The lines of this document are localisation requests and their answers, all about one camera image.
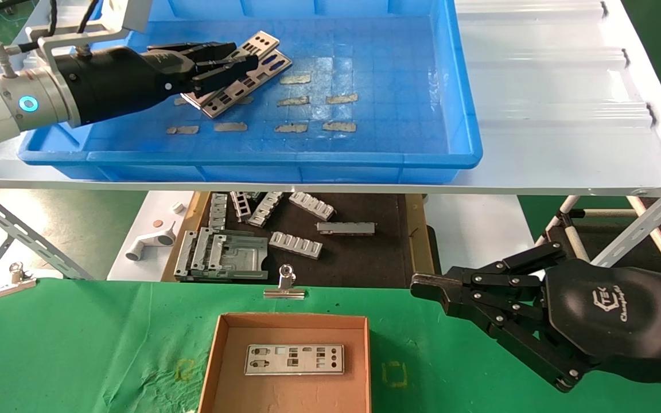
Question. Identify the brown cardboard box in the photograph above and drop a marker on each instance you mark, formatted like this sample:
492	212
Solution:
296	327

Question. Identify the small white cylinder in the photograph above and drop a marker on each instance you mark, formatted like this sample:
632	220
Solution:
178	207

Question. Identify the silver binder clip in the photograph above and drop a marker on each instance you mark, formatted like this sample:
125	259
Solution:
12	288
284	293

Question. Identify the white pipe fitting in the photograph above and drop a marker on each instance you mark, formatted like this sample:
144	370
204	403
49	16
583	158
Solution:
161	238

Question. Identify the grey perforated shelf brace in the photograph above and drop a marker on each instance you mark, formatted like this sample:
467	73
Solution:
20	232

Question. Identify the green table cloth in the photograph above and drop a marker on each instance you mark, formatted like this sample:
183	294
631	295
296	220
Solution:
78	344

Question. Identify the white perforated shelf brace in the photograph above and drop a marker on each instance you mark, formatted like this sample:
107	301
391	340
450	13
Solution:
614	249

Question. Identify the beige horizontal tube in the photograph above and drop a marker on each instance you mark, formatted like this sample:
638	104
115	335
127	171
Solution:
606	213

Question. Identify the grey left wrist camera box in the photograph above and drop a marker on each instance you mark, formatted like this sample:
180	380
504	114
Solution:
129	14

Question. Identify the black tube connector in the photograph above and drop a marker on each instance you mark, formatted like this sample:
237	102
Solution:
567	218

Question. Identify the white frame tube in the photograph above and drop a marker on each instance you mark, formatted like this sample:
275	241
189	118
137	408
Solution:
566	205
576	240

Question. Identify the grey flat metal bar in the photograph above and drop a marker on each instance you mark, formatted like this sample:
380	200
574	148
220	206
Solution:
346	228

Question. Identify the wooden framed black mat tray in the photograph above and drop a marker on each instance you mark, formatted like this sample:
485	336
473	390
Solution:
365	258

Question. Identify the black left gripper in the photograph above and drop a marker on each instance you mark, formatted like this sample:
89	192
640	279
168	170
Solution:
124	80

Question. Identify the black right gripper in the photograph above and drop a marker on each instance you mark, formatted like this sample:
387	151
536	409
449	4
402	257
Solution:
623	321

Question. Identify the silver metal IO shield plate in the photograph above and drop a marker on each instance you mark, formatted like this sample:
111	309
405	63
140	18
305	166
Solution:
296	367
261	71
261	43

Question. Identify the grey slotted metal bracket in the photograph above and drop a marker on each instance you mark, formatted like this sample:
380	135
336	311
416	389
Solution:
241	206
266	209
295	245
218	212
312	205

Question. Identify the blue plastic tray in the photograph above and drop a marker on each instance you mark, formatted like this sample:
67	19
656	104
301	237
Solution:
393	69

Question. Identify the large grey metal frame assembly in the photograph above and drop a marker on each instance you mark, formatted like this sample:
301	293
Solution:
233	258

